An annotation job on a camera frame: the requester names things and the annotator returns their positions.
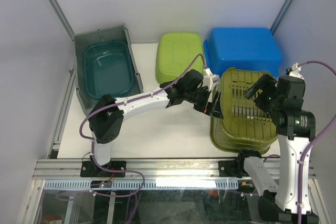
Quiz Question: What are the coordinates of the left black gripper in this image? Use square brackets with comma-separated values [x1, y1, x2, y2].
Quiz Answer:
[185, 87, 224, 121]

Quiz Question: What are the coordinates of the olive green slotted basket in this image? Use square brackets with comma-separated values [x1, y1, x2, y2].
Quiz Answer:
[210, 68, 278, 154]

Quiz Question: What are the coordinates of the blue plastic tub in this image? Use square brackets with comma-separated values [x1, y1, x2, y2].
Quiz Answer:
[203, 27, 282, 78]

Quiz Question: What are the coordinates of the lime green shallow tub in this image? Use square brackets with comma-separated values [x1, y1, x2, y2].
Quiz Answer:
[155, 33, 204, 84]

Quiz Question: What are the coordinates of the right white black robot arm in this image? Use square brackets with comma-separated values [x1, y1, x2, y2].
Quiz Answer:
[235, 74, 319, 223]

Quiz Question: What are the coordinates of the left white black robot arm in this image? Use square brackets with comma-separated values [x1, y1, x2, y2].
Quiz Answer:
[88, 68, 224, 176]

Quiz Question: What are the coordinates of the teal translucent tub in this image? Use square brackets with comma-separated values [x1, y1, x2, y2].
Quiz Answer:
[83, 40, 134, 100]

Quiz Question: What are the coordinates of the grey tray under basket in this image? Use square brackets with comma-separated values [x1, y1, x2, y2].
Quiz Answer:
[73, 24, 143, 115]

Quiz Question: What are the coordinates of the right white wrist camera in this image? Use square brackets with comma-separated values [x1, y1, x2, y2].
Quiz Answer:
[285, 63, 304, 80]

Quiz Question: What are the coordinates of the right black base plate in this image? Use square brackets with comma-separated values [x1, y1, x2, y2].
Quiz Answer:
[218, 159, 248, 178]

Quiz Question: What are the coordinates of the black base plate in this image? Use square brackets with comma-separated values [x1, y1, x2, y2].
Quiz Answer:
[218, 159, 248, 178]
[80, 160, 127, 178]

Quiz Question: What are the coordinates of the aluminium mounting rail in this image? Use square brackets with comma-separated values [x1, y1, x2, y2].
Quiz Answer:
[33, 157, 315, 182]

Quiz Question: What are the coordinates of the right aluminium frame post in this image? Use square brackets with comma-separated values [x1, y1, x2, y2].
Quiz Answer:
[270, 0, 310, 34]

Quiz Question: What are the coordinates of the aluminium frame post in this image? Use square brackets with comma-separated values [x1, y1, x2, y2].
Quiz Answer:
[48, 0, 74, 39]
[270, 0, 310, 34]

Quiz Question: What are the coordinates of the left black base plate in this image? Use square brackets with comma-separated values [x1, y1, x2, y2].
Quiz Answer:
[80, 160, 127, 178]

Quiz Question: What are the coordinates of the white slotted cable duct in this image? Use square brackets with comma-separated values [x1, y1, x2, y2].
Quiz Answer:
[44, 178, 239, 191]

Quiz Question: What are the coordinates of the left aluminium frame post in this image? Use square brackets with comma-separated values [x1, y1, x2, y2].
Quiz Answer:
[48, 0, 74, 39]

